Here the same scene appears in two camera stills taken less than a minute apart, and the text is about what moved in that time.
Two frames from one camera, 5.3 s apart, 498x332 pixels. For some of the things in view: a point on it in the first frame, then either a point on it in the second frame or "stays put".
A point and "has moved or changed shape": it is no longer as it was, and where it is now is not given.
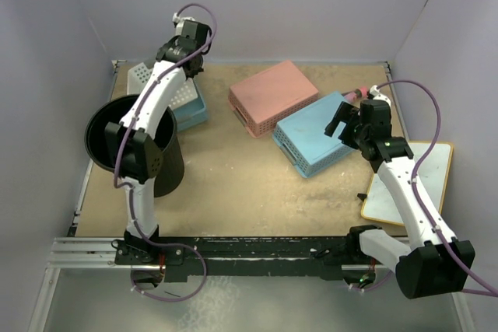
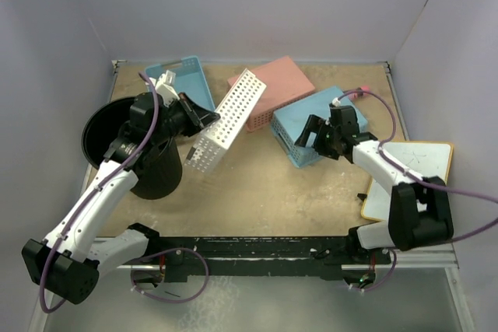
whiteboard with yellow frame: (433, 172) stays put
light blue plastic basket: (302, 135) has moved or changed shape
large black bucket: (170, 181) stays put
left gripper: (196, 73) → (196, 117)
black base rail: (183, 257) stays put
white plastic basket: (138, 76) → (233, 110)
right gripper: (346, 113) → (314, 124)
